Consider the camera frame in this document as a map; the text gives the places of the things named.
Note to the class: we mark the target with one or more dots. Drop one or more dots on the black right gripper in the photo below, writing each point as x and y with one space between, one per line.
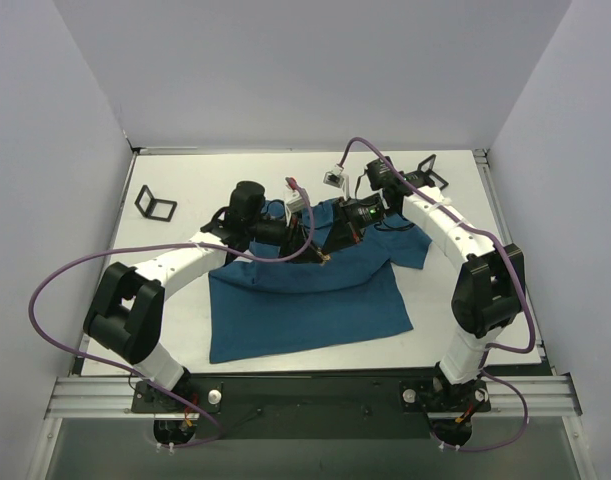
345 220

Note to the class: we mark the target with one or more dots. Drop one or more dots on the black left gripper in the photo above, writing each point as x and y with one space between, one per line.
292 240

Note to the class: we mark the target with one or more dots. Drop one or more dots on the gold leaf brooch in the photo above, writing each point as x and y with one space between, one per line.
325 259

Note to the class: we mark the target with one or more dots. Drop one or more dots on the blue t-shirt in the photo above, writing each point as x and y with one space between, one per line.
261 309

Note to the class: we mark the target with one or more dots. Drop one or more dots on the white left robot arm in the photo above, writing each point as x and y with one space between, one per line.
126 313

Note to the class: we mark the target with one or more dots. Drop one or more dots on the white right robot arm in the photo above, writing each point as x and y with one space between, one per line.
489 301

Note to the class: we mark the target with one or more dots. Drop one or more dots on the right black display box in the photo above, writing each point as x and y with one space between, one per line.
432 170

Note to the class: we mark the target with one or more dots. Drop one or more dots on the black display box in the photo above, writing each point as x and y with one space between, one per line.
432 170
153 208

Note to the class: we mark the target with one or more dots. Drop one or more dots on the left black display box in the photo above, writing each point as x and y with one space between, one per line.
153 208

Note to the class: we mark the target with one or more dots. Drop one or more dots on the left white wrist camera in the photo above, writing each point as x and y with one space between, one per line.
295 199

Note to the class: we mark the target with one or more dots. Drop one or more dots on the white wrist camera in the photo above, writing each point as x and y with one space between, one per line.
295 199
336 178

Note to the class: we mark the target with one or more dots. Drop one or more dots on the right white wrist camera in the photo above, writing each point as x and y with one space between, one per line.
336 178

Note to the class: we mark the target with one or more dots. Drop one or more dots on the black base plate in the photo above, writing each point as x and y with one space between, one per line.
385 404

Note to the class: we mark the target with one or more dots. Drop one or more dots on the aluminium frame rail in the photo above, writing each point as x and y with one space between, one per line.
90 398

